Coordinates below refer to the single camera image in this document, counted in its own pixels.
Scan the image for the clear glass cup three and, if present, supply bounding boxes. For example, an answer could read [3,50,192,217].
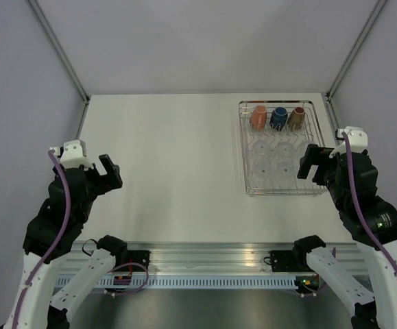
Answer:
[249,161,273,189]

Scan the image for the blue ceramic mug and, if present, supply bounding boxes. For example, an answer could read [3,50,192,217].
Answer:
[269,107,288,132]

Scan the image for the aluminium front rail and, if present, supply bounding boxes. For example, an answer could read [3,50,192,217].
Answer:
[57,241,370,277]

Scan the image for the clear glass cup four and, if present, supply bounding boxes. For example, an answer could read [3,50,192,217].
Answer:
[274,161,296,189]

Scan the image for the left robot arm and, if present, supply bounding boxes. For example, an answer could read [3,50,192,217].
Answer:
[3,151,128,328]

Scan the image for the left aluminium frame post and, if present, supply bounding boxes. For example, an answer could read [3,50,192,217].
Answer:
[26,0,91,103]

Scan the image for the brown ceramic mug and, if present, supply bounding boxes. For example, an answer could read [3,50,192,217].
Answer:
[287,107,305,132]

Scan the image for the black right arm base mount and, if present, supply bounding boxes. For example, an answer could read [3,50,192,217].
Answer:
[269,250,299,273]

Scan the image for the clear glass cup two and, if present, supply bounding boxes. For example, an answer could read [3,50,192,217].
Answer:
[274,141,296,162]

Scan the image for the aluminium frame post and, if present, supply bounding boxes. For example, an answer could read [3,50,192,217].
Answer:
[324,0,389,102]
[26,0,91,103]

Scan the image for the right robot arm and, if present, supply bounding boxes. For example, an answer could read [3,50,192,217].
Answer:
[291,144,397,328]

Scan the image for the clear glass cup one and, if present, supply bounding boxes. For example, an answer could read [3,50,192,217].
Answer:
[249,140,272,162]

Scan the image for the pink ceramic mug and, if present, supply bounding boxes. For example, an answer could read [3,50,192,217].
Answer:
[250,106,267,131]

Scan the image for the clear glass cup five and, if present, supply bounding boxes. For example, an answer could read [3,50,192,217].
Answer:
[294,140,316,163]

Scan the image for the white slotted cable duct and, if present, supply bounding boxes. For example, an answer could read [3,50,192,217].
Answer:
[95,275,298,290]

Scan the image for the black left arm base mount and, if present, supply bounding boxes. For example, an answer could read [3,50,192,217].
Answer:
[125,249,151,272]

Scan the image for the right aluminium frame post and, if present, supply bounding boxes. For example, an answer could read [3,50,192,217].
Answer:
[324,0,389,102]

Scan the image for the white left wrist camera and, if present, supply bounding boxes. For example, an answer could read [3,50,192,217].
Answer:
[49,139,94,171]

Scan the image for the metal wire dish rack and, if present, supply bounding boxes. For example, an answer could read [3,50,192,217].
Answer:
[239,100,325,196]

